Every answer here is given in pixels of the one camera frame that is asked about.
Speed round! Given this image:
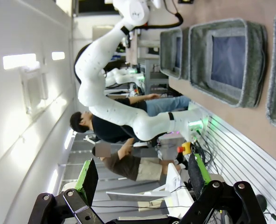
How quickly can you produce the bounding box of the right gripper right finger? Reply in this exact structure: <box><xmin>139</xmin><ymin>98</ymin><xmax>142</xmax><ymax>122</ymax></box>
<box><xmin>179</xmin><ymin>153</ymin><xmax>267</xmax><ymax>224</ymax></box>

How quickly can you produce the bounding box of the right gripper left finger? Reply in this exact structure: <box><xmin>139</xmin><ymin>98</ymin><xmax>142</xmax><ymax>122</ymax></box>
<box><xmin>28</xmin><ymin>158</ymin><xmax>106</xmax><ymax>224</ymax></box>

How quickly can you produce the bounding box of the red emergency stop button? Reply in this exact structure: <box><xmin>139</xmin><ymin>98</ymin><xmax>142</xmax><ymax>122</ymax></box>
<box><xmin>177</xmin><ymin>141</ymin><xmax>192</xmax><ymax>156</ymax></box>

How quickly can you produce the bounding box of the person in brown shirt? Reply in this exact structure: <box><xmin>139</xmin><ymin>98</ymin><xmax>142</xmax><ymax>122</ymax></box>
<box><xmin>92</xmin><ymin>137</ymin><xmax>183</xmax><ymax>182</ymax></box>

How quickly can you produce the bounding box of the seated person in black shirt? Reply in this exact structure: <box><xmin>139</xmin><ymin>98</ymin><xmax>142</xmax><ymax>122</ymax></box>
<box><xmin>69</xmin><ymin>94</ymin><xmax>192</xmax><ymax>143</ymax></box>

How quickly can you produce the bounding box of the ceiling air conditioner unit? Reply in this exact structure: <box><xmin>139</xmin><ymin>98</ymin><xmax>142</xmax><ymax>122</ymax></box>
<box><xmin>20</xmin><ymin>66</ymin><xmax>49</xmax><ymax>115</ymax></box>

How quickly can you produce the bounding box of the small ceiling light panel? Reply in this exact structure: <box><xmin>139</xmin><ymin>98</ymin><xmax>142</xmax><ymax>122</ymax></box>
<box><xmin>51</xmin><ymin>51</ymin><xmax>65</xmax><ymax>61</ymax></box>

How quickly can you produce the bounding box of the large ceiling light panel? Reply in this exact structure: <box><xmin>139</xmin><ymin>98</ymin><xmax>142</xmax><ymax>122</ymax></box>
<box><xmin>2</xmin><ymin>53</ymin><xmax>37</xmax><ymax>70</ymax></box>

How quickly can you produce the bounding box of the aluminium slotted base plate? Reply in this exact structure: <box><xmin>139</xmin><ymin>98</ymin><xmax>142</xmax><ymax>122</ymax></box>
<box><xmin>188</xmin><ymin>100</ymin><xmax>276</xmax><ymax>221</ymax></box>

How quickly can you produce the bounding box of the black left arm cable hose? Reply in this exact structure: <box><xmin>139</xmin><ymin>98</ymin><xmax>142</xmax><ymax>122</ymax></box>
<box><xmin>134</xmin><ymin>11</ymin><xmax>184</xmax><ymax>30</ymax></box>

